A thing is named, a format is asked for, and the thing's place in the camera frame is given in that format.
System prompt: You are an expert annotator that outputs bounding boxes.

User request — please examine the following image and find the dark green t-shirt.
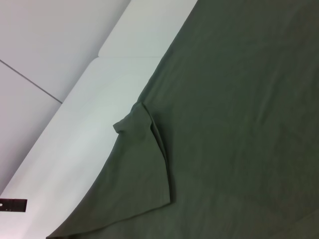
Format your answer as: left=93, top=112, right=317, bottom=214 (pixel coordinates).
left=46, top=0, right=319, bottom=239

